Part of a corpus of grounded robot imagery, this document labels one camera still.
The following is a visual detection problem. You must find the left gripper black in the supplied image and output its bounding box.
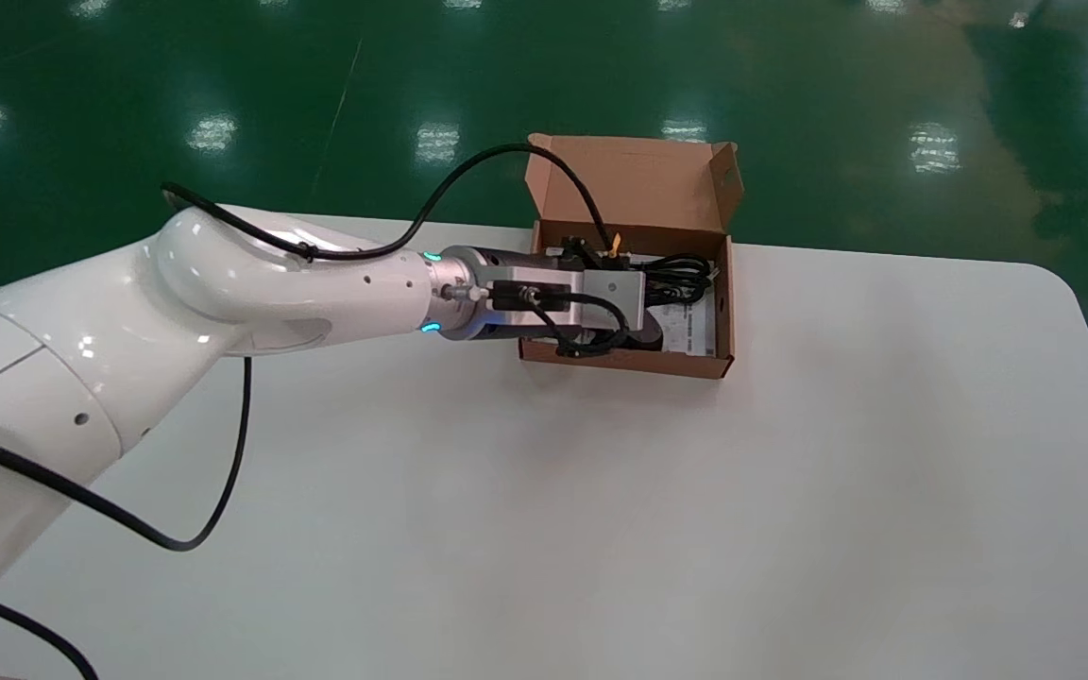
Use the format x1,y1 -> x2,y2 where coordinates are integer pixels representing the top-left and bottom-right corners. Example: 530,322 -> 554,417
448,234 -> 639,360

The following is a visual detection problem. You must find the black USB cable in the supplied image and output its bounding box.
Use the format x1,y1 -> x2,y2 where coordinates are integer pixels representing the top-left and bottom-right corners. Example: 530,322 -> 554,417
638,252 -> 718,306

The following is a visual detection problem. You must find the brown cardboard storage box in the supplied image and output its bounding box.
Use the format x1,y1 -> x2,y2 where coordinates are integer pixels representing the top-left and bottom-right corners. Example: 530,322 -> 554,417
518,133 -> 743,380

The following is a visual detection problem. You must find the white printed instruction sheet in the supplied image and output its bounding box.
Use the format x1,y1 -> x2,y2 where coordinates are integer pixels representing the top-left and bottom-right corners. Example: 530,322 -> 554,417
544,247 -> 718,358

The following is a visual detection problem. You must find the left wrist grey camera box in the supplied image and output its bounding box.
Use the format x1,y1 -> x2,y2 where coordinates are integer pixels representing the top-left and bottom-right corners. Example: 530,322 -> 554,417
490,266 -> 646,333

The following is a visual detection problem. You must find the black left camera cable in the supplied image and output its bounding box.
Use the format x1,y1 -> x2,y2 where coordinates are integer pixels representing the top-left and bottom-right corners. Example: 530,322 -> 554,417
492,281 -> 637,359

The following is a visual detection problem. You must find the long black left arm cable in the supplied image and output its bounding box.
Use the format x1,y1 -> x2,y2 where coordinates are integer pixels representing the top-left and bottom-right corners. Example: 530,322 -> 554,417
161,142 -> 622,264

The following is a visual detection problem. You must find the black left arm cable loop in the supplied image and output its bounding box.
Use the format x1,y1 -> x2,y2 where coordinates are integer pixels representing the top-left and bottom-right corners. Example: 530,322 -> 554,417
0,354 -> 255,553

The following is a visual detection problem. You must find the black left arm base cable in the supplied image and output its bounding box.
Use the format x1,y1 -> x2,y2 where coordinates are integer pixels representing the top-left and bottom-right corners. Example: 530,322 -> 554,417
0,597 -> 101,680

